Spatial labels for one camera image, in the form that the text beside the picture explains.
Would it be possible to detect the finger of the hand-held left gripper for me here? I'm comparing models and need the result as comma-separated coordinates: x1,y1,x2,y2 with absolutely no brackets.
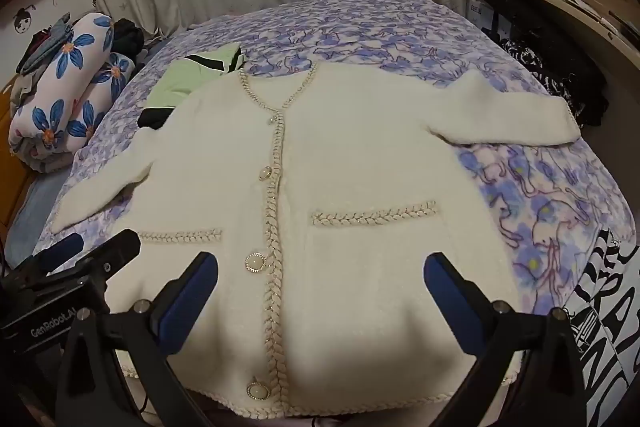
36,233,84,274
80,229,142,305

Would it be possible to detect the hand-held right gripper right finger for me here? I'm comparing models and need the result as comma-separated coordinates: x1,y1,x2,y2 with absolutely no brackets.
423,252,588,427

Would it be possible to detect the black and white patterned cloth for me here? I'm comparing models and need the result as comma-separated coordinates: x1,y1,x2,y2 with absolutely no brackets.
500,27,609,128

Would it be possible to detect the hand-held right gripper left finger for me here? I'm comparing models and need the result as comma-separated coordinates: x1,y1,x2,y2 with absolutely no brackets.
54,251,221,427

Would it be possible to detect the grey clothes pile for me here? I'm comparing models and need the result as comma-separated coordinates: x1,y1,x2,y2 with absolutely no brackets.
16,12,75,75

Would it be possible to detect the black clothes pile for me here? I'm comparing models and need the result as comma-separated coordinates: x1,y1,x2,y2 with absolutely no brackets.
112,19,147,64

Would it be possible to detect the light blue bed sheet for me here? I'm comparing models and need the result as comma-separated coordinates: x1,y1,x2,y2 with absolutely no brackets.
6,166,72,254

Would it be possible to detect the white knit cardigan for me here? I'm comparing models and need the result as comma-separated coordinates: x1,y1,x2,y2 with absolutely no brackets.
50,62,583,408

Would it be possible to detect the zebra print cloth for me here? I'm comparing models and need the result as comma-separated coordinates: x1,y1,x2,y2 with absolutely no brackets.
564,227,640,427

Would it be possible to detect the cartoon face wall sticker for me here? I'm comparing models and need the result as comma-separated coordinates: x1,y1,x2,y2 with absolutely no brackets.
12,4,37,36

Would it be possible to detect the blue floral bolster pillow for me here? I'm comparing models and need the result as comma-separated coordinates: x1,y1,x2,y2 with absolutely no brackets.
15,12,118,118
7,52,137,174

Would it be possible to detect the green and black garment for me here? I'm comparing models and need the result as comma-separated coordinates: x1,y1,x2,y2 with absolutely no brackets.
137,44,246,130

